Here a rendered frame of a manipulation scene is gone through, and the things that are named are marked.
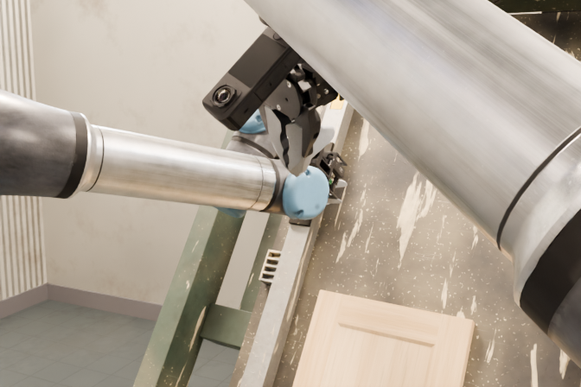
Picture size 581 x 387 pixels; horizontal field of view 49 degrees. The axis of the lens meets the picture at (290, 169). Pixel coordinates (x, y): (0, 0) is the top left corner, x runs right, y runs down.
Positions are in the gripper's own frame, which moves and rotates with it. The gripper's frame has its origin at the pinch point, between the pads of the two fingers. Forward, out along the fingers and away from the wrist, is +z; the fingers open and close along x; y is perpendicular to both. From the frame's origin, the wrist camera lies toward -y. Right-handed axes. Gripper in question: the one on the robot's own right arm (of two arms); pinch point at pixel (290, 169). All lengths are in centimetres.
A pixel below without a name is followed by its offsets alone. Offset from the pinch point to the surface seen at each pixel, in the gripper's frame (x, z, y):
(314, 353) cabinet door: 12, 60, 11
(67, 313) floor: 284, 303, 13
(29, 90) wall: 373, 182, 65
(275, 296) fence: 25, 57, 13
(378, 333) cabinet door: 4, 55, 21
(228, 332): 34, 70, 5
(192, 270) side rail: 46, 60, 6
